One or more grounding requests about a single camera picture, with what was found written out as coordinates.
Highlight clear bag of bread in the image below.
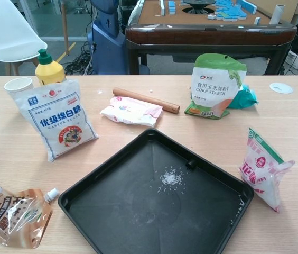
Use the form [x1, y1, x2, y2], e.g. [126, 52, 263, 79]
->
[0, 185, 61, 249]

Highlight white castor sugar bag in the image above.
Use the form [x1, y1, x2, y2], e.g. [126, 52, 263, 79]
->
[11, 78, 99, 162]

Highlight wooden rolling pin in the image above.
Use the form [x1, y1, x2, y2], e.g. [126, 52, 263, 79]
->
[112, 87, 181, 115]

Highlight black mahjong table hub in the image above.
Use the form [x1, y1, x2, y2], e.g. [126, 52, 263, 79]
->
[179, 0, 216, 14]

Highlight pink wet wipes pack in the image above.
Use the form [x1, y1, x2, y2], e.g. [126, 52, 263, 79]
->
[99, 96, 163, 128]

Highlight pink snack packet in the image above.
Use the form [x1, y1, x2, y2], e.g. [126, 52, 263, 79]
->
[238, 127, 295, 214]

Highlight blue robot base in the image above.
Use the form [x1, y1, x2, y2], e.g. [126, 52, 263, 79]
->
[87, 0, 150, 76]

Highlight white round table grommet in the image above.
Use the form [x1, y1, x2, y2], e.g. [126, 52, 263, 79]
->
[269, 82, 294, 94]

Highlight white paper cup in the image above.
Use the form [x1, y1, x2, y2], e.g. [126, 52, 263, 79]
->
[4, 77, 34, 101]

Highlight green white corn starch bag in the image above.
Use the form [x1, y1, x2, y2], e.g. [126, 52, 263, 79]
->
[184, 52, 247, 119]

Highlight white plastic chair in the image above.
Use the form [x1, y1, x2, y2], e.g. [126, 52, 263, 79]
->
[0, 0, 48, 76]

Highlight dark wood mahjong table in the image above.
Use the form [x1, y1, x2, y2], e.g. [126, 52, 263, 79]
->
[125, 0, 298, 76]

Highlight yellow bottle green cap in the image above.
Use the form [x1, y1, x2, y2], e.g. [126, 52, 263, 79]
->
[34, 48, 67, 86]

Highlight pile of white rice grains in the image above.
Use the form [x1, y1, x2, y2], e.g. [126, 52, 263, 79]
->
[155, 165, 189, 195]

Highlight green teal snack bags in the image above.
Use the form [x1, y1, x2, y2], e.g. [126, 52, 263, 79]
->
[227, 83, 259, 110]

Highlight white paper roll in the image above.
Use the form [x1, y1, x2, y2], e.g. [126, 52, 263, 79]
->
[270, 4, 286, 25]

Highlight black plastic tray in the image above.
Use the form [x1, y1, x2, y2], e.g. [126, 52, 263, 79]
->
[58, 128, 255, 254]

